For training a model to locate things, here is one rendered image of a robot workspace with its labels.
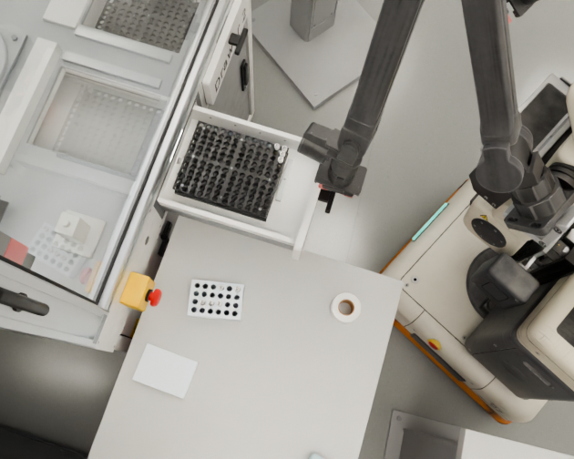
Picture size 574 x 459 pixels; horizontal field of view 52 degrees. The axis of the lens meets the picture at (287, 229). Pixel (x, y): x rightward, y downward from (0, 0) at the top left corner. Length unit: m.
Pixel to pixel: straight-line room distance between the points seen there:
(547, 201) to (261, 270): 0.68
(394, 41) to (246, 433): 0.90
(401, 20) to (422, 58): 1.67
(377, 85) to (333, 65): 1.47
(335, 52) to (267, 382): 1.53
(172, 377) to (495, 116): 0.89
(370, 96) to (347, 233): 1.27
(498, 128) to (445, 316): 1.07
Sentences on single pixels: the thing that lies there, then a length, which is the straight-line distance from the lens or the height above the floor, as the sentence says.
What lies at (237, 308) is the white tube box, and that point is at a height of 0.80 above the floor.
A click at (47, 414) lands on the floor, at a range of 2.29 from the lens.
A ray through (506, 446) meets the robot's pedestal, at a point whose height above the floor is 0.76.
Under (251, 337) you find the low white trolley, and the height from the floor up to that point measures 0.76.
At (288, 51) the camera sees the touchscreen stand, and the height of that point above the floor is 0.04.
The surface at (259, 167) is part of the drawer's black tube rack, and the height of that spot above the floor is 0.90.
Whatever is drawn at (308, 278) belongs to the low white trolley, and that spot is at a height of 0.76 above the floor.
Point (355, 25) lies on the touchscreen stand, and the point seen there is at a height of 0.04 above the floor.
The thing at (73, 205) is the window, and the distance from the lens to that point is 0.96.
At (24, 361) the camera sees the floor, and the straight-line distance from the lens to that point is 2.32.
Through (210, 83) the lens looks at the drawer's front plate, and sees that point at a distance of 1.42.
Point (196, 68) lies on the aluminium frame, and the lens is 1.36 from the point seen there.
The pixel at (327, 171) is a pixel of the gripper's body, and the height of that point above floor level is 0.99.
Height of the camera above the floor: 2.16
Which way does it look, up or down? 75 degrees down
